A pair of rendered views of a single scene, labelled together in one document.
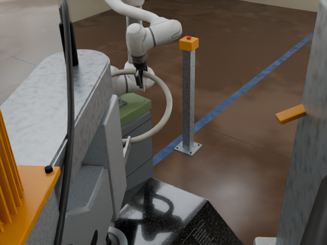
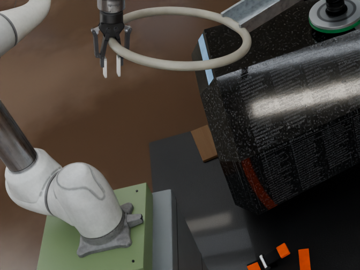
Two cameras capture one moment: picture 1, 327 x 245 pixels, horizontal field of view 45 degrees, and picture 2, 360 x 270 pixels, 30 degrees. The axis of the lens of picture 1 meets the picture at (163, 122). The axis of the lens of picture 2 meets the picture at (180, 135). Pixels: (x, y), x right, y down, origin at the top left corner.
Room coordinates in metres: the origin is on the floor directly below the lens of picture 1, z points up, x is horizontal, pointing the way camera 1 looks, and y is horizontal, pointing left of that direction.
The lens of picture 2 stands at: (2.68, 1.87, 2.47)
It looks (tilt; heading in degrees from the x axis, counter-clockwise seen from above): 42 degrees down; 245
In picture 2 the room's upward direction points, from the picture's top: 22 degrees counter-clockwise
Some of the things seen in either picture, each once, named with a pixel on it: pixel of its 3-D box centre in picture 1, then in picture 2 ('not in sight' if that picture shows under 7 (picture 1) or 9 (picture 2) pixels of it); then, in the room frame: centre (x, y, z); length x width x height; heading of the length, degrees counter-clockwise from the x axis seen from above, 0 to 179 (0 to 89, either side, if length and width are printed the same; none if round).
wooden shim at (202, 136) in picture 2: not in sight; (205, 143); (1.48, -0.46, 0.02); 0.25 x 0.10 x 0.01; 65
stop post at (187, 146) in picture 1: (188, 97); not in sight; (3.04, -0.23, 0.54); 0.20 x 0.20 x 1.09; 55
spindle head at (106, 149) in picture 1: (81, 175); not in sight; (1.04, 0.28, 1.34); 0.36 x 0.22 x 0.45; 173
